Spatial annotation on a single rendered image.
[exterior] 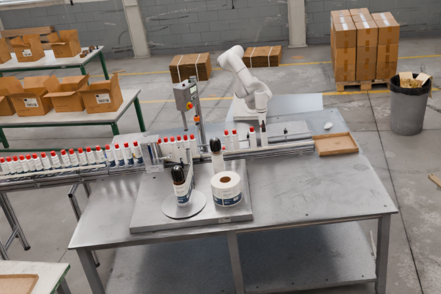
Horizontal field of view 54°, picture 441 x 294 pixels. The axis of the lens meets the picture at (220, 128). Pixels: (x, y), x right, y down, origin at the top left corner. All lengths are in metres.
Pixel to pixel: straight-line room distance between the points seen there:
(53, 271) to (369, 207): 2.00
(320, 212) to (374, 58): 3.85
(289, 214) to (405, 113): 2.72
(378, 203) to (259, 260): 1.03
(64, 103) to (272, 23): 4.70
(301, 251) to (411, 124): 2.41
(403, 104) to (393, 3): 3.65
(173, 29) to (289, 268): 6.43
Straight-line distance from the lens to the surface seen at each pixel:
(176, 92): 3.24
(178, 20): 8.85
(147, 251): 3.70
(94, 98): 4.85
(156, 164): 3.35
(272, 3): 8.44
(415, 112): 5.25
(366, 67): 6.42
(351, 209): 2.90
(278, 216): 2.84
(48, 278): 2.93
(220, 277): 3.36
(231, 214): 2.82
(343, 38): 6.24
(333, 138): 3.63
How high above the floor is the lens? 2.66
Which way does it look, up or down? 28 degrees down
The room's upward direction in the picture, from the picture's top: 8 degrees counter-clockwise
